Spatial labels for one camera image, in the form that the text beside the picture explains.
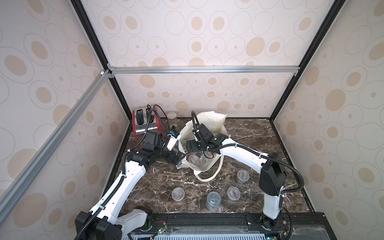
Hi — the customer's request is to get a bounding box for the cream canvas tote bag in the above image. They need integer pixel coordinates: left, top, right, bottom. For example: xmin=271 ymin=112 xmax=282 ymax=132
xmin=177 ymin=111 xmax=229 ymax=183

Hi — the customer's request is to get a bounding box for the clear seed jar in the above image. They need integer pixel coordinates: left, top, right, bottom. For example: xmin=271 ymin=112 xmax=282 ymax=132
xmin=172 ymin=187 xmax=185 ymax=202
xmin=227 ymin=187 xmax=241 ymax=202
xmin=206 ymin=192 xmax=222 ymax=211
xmin=237 ymin=170 xmax=250 ymax=184

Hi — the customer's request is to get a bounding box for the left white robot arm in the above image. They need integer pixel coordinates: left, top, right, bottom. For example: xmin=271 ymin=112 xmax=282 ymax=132
xmin=75 ymin=149 xmax=186 ymax=240

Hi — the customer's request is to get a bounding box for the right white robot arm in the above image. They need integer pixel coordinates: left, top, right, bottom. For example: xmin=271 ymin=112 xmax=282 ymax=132
xmin=182 ymin=134 xmax=304 ymax=230

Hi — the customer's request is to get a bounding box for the seed jar in bag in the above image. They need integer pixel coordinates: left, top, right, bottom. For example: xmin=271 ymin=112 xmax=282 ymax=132
xmin=188 ymin=154 xmax=200 ymax=165

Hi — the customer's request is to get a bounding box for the small bottle behind bag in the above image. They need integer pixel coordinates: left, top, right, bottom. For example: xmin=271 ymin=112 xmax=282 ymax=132
xmin=170 ymin=125 xmax=179 ymax=136

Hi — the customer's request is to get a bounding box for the glass spice shaker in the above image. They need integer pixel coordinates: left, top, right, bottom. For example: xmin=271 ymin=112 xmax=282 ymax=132
xmin=167 ymin=112 xmax=178 ymax=127

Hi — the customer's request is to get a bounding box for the red chrome toaster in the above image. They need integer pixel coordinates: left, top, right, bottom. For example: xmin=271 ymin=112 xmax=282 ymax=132
xmin=132 ymin=104 xmax=168 ymax=142

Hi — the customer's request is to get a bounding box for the left diagonal aluminium bar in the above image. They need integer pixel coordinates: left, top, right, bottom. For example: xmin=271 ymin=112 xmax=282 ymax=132
xmin=1 ymin=69 xmax=112 ymax=225

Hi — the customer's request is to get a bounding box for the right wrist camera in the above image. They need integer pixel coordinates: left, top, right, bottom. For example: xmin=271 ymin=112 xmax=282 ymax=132
xmin=194 ymin=124 xmax=214 ymax=143

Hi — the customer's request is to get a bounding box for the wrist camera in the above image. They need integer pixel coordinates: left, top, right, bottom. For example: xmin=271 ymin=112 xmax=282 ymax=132
xmin=194 ymin=124 xmax=214 ymax=143
xmin=167 ymin=134 xmax=182 ymax=151

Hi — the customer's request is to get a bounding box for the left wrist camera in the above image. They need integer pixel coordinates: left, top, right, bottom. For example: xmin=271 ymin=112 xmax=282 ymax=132
xmin=167 ymin=134 xmax=182 ymax=151

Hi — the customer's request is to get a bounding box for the horizontal aluminium frame bar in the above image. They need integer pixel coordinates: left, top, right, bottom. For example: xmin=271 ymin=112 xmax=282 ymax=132
xmin=110 ymin=66 xmax=300 ymax=75

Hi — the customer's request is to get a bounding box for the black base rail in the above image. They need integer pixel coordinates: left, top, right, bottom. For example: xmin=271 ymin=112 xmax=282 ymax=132
xmin=77 ymin=212 xmax=337 ymax=240

